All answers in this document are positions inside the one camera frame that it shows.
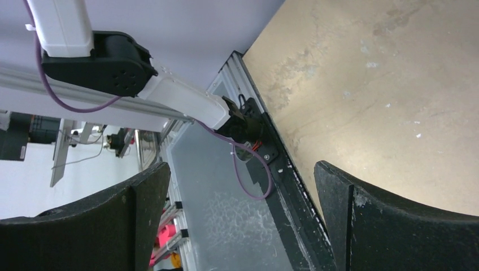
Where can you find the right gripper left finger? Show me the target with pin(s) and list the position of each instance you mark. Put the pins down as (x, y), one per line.
(113, 229)

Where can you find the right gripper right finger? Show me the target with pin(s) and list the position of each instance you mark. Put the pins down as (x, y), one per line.
(370, 228)

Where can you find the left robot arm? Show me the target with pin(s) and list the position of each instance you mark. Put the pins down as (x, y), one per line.
(112, 62)

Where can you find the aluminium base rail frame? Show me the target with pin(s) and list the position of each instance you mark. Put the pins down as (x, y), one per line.
(225, 209)

